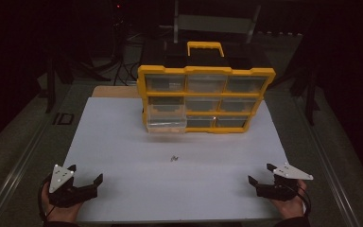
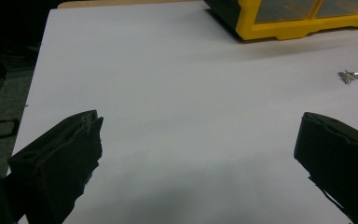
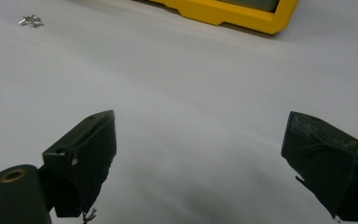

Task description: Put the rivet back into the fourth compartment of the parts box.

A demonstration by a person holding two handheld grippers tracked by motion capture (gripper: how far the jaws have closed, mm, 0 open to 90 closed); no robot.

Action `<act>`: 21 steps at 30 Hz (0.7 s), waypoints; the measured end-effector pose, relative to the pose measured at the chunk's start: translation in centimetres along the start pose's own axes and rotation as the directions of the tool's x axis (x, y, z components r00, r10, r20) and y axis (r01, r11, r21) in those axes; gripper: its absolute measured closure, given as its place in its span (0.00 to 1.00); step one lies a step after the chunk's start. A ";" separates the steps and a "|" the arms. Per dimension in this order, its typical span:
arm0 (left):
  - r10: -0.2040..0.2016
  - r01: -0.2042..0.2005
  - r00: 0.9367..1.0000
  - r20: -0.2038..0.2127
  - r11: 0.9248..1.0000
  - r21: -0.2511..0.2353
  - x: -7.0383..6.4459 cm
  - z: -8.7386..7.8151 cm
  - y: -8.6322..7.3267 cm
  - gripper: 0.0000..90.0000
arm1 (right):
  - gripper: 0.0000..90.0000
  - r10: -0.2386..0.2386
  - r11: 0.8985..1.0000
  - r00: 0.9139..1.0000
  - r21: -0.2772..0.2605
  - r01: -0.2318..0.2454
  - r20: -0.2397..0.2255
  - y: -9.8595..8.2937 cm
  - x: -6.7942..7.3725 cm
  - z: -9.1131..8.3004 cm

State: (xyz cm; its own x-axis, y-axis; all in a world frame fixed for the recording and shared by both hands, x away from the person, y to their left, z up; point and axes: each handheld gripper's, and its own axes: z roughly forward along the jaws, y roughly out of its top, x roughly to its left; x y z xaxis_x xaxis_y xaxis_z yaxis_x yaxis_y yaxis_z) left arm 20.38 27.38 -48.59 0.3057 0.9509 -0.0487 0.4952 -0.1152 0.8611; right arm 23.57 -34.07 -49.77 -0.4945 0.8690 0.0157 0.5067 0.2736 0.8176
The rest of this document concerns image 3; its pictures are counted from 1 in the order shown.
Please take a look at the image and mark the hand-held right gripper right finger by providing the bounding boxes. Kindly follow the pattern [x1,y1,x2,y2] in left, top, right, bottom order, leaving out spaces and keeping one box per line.
[281,111,358,222]

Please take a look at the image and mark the cluster of small metal screws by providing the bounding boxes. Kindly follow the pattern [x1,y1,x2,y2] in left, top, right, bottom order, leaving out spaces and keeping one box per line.
[18,14,45,28]

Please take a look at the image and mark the yellow organizer case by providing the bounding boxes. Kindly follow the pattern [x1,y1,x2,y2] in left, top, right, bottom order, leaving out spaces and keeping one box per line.
[150,0,300,35]

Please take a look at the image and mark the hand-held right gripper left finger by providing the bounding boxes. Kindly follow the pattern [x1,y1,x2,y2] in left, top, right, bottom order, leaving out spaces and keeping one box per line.
[40,109,117,218]

